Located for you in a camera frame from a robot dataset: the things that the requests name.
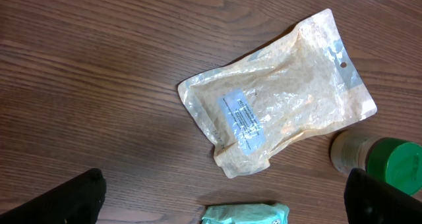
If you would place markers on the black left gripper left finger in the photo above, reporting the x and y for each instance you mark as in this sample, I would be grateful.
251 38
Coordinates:
77 201

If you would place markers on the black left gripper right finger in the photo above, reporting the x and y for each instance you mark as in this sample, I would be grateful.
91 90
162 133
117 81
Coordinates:
369 201

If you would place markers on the green lid jar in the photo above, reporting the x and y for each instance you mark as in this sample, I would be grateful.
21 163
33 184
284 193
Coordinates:
392 160

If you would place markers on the light blue wipes pack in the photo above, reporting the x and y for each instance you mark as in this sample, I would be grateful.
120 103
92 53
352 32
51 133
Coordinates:
246 214

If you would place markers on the beige pouch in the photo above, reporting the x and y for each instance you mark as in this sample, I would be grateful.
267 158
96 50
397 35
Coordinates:
301 85

